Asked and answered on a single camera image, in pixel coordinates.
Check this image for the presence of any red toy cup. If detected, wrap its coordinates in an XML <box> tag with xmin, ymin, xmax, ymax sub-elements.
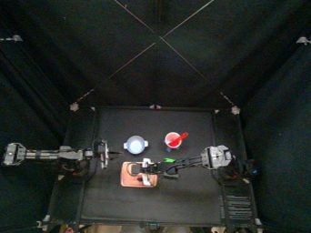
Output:
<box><xmin>164</xmin><ymin>131</ymin><xmax>184</xmax><ymax>150</ymax></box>

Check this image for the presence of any red toy spoon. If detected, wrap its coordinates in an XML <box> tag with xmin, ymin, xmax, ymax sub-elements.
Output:
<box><xmin>171</xmin><ymin>131</ymin><xmax>190</xmax><ymax>144</ymax></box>

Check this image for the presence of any wooden cutting board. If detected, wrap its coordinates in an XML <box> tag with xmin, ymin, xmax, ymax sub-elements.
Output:
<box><xmin>119</xmin><ymin>161</ymin><xmax>162</xmax><ymax>188</ymax></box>

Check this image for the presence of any thin diagonal cord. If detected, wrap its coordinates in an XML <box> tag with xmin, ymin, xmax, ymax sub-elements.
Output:
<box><xmin>75</xmin><ymin>0</ymin><xmax>216</xmax><ymax>104</ymax></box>
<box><xmin>114</xmin><ymin>0</ymin><xmax>236</xmax><ymax>107</ymax></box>

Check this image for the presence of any pale blue toy bowl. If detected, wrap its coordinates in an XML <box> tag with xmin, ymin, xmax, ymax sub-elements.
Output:
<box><xmin>123</xmin><ymin>135</ymin><xmax>151</xmax><ymax>156</ymax></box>

